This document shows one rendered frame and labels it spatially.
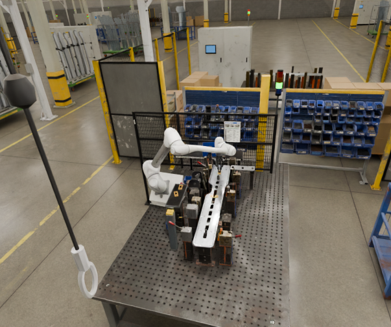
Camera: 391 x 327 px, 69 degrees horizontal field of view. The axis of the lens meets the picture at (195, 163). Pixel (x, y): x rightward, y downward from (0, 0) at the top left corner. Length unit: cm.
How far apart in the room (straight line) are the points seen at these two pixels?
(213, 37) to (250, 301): 807
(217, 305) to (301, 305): 122
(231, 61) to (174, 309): 802
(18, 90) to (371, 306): 365
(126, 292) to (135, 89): 345
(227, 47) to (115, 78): 493
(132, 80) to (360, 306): 441
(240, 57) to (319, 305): 747
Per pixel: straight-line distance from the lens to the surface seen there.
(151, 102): 512
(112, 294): 276
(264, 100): 365
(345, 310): 361
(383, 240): 427
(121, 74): 523
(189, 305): 257
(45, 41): 999
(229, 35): 941
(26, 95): 35
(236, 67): 953
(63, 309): 375
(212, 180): 332
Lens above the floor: 283
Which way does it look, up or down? 30 degrees down
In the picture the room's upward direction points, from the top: 4 degrees counter-clockwise
